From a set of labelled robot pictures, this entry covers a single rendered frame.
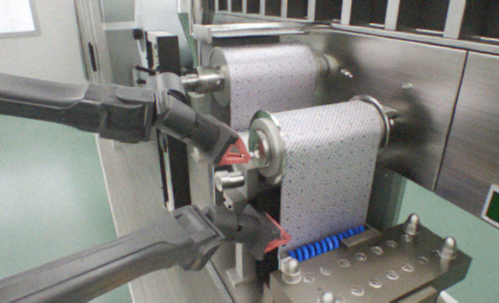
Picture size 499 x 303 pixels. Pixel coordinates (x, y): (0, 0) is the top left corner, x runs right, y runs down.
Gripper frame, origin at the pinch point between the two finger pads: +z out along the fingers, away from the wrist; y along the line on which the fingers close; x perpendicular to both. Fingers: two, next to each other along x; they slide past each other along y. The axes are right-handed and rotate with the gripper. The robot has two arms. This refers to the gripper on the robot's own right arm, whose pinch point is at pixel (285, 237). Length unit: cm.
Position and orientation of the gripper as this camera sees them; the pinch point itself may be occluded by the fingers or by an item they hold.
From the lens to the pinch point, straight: 74.0
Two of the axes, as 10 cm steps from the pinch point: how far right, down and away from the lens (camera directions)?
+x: 4.5, -8.8, -1.6
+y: 4.4, 3.7, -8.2
